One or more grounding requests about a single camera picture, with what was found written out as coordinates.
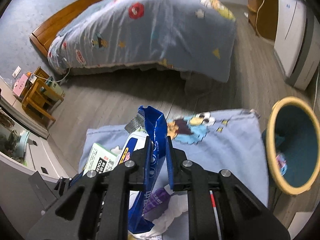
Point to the yellow rimmed teal bin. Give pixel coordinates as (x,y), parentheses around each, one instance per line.
(297,140)

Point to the purple wrapper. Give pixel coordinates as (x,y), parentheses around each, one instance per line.
(157,200)

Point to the pink card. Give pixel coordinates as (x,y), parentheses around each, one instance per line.
(20,85)

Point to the white wall socket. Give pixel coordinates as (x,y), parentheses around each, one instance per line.
(17,71)

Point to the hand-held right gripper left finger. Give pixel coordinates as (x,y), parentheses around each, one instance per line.
(147,160)

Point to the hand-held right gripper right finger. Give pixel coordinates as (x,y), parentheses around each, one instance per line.
(170,165)

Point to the printed blue blanket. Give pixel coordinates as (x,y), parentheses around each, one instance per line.
(225,155)

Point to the blue white wipes packet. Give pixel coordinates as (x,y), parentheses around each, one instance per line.
(157,140)

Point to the white low cabinet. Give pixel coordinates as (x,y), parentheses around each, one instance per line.
(37,155)

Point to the large crumpled white tissue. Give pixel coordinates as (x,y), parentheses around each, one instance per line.
(175,210)

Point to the bed with cartoon quilt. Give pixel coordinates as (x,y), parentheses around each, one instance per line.
(150,30)

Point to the red white stick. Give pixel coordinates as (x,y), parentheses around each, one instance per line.
(214,210)

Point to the wooden chair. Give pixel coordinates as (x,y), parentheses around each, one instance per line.
(32,100)

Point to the white appliance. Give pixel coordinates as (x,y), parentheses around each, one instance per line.
(290,30)

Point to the pink packet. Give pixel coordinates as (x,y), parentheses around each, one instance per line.
(281,162)

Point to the wooden nightstand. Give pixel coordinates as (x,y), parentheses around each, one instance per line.
(41,72)

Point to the green white box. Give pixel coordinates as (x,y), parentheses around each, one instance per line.
(97,157)

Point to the wooden bed headboard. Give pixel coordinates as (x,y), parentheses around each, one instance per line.
(62,17)

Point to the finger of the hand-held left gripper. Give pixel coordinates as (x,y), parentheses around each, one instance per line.
(75,180)
(42,190)

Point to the wooden cabinet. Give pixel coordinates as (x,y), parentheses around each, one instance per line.
(265,25)

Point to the crinkled silver foil bag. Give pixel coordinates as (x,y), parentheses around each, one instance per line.
(133,125)

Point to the pale green bucket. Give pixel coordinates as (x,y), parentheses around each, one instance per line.
(58,92)

